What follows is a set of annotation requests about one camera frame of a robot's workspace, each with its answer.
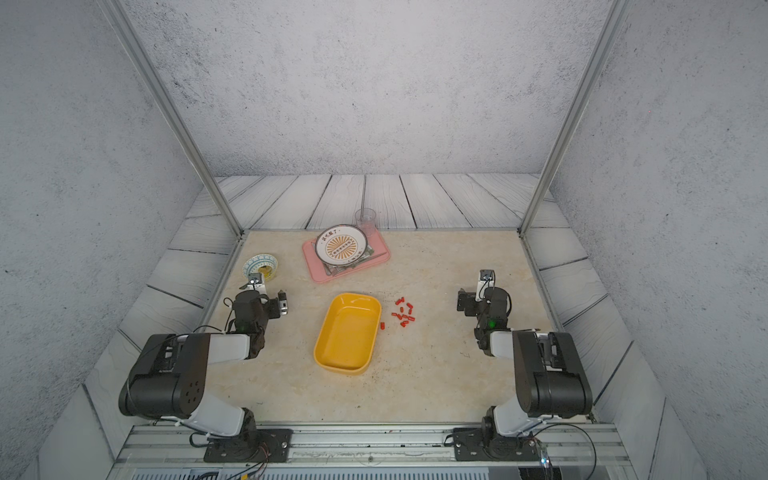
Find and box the aluminium frame post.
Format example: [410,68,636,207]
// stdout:
[98,0,244,239]
[518,0,632,239]

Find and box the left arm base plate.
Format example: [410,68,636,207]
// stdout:
[203,428,293,463]

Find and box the small patterned bowl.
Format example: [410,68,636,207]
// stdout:
[243,253,279,281]

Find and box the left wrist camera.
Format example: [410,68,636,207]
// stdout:
[248,271,288,319]

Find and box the yellow plastic storage box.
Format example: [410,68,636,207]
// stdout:
[313,293,382,376]

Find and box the left aluminium frame post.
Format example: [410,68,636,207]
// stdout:
[98,0,244,239]

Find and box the aluminium front rail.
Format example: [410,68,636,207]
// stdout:
[108,423,637,479]

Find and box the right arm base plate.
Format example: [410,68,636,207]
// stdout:
[444,427,540,462]

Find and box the white plate orange sunburst pattern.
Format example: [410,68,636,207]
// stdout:
[315,224,368,267]

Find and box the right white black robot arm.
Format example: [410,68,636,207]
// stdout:
[456,286,594,442]

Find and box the clear plastic cup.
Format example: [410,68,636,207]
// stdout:
[355,207,377,236]

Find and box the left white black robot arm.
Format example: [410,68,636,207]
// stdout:
[118,290,288,438]

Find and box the pink plastic tray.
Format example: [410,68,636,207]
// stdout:
[302,229,391,283]

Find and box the right aluminium frame post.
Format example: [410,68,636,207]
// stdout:
[518,0,632,239]

